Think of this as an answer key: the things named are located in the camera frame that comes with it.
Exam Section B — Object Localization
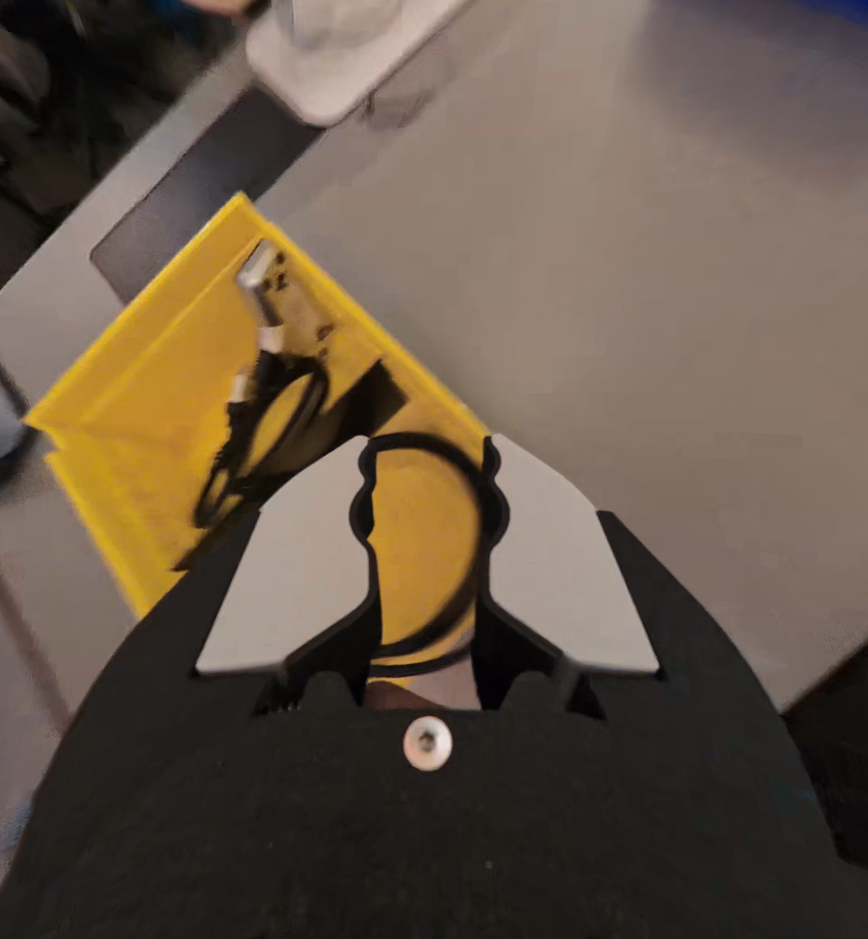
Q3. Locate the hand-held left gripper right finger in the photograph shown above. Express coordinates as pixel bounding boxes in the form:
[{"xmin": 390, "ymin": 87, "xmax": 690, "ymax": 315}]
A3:
[{"xmin": 472, "ymin": 433, "xmax": 662, "ymax": 710}]

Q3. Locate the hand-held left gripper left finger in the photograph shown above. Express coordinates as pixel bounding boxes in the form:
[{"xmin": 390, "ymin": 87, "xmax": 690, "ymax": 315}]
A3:
[{"xmin": 195, "ymin": 435, "xmax": 381, "ymax": 709}]

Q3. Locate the yellow storage bin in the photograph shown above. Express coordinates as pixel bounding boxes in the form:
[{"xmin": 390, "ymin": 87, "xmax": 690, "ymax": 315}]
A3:
[{"xmin": 23, "ymin": 191, "xmax": 492, "ymax": 647}]

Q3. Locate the grey desk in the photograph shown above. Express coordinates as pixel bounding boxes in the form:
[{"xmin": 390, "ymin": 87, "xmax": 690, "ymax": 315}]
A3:
[{"xmin": 0, "ymin": 0, "xmax": 868, "ymax": 716}]

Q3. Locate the black bin divider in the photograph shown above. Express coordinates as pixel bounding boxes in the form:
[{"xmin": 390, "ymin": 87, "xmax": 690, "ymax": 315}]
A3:
[{"xmin": 322, "ymin": 358, "xmax": 411, "ymax": 445}]

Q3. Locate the white stand base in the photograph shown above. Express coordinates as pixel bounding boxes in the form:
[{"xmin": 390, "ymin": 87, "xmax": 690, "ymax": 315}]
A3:
[{"xmin": 247, "ymin": 0, "xmax": 473, "ymax": 127}]

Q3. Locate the clear round disc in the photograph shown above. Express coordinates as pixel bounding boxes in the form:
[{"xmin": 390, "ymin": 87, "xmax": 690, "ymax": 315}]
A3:
[{"xmin": 273, "ymin": 0, "xmax": 406, "ymax": 51}]

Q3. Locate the black silver-plug USB cable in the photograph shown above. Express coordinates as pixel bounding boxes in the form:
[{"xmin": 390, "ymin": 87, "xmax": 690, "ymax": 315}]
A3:
[{"xmin": 190, "ymin": 244, "xmax": 332, "ymax": 533}]

